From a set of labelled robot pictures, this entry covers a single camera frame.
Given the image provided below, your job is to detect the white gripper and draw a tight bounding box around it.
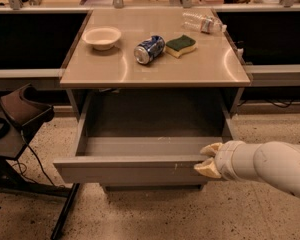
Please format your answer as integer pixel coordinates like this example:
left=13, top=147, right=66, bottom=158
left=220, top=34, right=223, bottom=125
left=194, top=141, right=259, bottom=181

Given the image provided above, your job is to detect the grey top drawer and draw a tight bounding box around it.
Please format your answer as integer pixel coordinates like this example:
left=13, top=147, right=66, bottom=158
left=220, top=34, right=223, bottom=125
left=54, top=88, right=232, bottom=188

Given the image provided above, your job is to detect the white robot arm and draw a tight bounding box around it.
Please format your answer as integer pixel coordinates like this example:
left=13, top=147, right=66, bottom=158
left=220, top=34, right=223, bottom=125
left=194, top=141, right=300, bottom=198

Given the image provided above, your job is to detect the grey drawer cabinet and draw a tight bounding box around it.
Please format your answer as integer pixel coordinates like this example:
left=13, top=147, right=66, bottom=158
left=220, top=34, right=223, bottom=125
left=54, top=8, right=250, bottom=191

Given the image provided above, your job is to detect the green yellow sponge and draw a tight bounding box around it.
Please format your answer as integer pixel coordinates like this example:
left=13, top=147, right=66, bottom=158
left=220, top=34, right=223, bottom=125
left=165, top=35, right=196, bottom=58

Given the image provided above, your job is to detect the blue soda can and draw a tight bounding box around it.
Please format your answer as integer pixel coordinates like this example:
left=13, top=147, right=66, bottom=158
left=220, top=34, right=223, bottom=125
left=134, top=35, right=165, bottom=65

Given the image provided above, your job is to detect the clear plastic bottle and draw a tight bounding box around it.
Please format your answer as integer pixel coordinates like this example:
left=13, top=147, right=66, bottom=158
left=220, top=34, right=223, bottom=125
left=182, top=12, right=227, bottom=34

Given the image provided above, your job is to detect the white bowl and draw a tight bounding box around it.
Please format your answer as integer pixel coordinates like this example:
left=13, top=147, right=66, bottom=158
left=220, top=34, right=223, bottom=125
left=82, top=27, right=121, bottom=51

